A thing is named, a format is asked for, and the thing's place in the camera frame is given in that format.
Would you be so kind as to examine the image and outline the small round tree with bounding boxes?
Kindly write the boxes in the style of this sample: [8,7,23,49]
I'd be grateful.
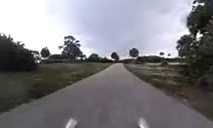
[129,47,140,59]
[40,46,52,60]
[110,51,120,63]

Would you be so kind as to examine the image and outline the low rounded tree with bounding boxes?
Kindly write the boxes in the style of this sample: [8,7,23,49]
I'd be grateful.
[87,52,102,63]

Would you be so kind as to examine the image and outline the grey asphalt road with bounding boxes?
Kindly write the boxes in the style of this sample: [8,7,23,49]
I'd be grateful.
[0,62,213,128]

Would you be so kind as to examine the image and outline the broad-crowned tree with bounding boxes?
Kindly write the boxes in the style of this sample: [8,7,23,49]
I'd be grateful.
[58,34,87,62]

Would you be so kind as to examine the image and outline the distant low hedge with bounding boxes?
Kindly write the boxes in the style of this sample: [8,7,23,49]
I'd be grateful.
[132,55,183,65]
[42,53,113,64]

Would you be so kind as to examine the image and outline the dry grass verge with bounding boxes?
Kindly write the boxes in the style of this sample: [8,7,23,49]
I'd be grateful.
[123,61,213,123]

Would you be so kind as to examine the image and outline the grass verge with bare patches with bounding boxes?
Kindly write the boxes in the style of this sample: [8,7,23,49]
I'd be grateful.
[0,61,115,116]

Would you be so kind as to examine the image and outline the robot's own part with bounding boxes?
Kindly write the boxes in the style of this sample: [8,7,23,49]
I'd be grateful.
[64,117,78,128]
[137,117,150,128]

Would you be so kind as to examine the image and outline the tall dark trees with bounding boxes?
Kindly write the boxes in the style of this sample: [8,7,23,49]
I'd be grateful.
[175,0,213,91]

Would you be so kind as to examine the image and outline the dense dark bushes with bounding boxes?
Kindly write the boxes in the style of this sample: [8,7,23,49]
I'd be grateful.
[0,32,42,73]

